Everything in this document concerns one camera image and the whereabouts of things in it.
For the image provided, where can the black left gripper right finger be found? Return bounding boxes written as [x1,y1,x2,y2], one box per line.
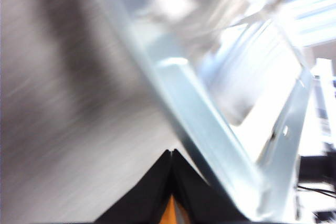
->
[172,148,250,224]

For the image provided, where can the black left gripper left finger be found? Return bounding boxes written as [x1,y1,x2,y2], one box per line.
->
[94,150,172,224]

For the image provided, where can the glass oven door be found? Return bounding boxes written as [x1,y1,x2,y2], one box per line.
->
[104,0,316,223]

